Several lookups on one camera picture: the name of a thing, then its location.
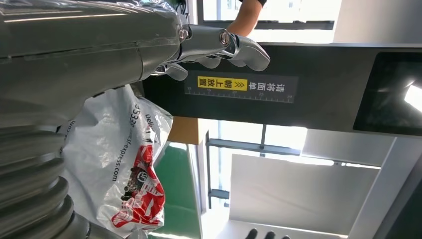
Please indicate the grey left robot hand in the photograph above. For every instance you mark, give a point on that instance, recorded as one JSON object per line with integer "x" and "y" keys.
{"x": 82, "y": 49}

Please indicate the white courier bag red print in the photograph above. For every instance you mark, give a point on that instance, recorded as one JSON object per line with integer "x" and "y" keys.
{"x": 105, "y": 158}

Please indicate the black weighing scanner device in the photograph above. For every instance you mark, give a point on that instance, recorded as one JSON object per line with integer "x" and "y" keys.
{"x": 329, "y": 99}

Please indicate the brown cardboard box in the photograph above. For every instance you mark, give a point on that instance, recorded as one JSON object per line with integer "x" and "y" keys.
{"x": 186, "y": 130}

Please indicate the person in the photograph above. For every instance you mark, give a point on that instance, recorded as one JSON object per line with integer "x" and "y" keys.
{"x": 244, "y": 19}

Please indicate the green conveyor belt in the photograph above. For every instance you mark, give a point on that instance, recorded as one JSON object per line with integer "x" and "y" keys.
{"x": 174, "y": 191}

